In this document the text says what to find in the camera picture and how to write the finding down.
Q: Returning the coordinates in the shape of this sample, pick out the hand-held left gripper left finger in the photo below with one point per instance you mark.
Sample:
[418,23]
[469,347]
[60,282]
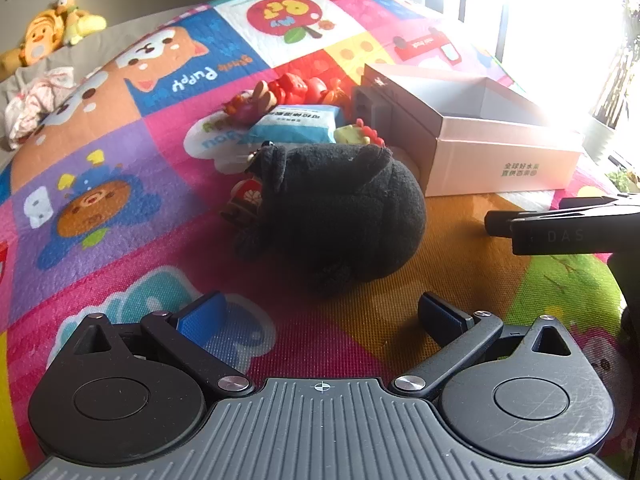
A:
[200,319]

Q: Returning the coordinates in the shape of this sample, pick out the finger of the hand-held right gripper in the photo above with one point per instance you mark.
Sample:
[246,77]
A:
[575,235]
[500,222]

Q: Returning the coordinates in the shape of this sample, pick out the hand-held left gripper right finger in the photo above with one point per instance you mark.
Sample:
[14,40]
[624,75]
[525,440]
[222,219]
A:
[442,317]

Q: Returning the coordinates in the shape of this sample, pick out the pink cardboard box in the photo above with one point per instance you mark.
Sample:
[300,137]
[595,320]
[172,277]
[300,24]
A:
[480,130]

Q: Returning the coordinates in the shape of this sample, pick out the black plush toy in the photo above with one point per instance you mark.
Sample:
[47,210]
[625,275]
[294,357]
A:
[345,205]

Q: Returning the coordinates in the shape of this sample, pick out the blue and white packet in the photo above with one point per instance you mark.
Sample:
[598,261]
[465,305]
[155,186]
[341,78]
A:
[295,122]

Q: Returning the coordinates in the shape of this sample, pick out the colourful printed play mat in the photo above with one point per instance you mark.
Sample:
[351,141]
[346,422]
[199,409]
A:
[150,210]

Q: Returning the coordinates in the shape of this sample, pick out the small brown and red figure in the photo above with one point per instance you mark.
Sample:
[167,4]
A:
[245,200]

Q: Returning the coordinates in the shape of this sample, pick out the green and red toy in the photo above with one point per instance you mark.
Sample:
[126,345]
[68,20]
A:
[352,134]

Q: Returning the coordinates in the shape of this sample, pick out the orange pumpkin toy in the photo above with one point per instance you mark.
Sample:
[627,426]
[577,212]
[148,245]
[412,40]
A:
[334,96]

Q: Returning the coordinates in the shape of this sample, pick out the red and purple toy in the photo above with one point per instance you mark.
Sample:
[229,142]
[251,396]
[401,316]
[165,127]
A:
[239,106]

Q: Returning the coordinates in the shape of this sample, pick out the red apple toy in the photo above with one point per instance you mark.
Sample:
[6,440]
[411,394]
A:
[316,89]

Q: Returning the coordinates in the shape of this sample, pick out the brown toy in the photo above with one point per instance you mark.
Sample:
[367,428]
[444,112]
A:
[264,96]

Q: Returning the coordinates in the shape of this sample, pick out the crumpled pale cloth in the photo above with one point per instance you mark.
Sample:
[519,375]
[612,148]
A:
[37,100]

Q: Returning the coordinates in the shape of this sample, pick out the yellow and green plush toy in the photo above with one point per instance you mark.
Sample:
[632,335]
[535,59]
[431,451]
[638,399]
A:
[82,22]

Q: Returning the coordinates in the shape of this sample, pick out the orange tiger plush toy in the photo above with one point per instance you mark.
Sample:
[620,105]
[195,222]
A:
[37,35]

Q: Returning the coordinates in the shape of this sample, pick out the dark window frame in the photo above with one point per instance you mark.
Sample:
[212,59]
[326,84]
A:
[477,5]

